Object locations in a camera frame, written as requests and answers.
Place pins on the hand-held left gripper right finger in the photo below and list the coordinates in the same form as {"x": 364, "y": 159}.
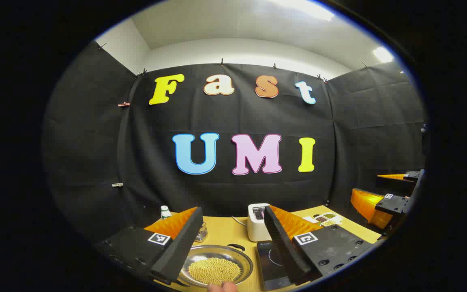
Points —
{"x": 282, "y": 247}

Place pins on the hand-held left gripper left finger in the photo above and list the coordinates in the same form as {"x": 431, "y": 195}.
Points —
{"x": 178, "y": 247}

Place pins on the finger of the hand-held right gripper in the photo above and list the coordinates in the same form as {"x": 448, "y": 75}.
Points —
{"x": 373, "y": 205}
{"x": 395, "y": 177}

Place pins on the black induction cooktop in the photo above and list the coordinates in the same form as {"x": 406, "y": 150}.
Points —
{"x": 272, "y": 265}

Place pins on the white toaster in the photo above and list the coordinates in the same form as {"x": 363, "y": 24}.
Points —
{"x": 254, "y": 227}

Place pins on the white green drink bottle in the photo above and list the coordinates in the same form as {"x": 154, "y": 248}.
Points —
{"x": 165, "y": 213}

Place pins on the pile of yellow soybeans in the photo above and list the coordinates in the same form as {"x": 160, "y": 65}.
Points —
{"x": 214, "y": 271}

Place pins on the white divided tray of grains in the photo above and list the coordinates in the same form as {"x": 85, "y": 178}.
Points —
{"x": 326, "y": 219}

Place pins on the silver metal clip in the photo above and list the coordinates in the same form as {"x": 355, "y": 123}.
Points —
{"x": 117, "y": 185}

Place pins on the ceiling light panel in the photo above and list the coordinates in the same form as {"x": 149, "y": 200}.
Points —
{"x": 382, "y": 54}

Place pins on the black backdrop cloth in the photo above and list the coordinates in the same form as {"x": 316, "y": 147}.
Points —
{"x": 237, "y": 117}

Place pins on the pink clip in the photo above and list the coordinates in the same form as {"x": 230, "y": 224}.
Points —
{"x": 123, "y": 104}

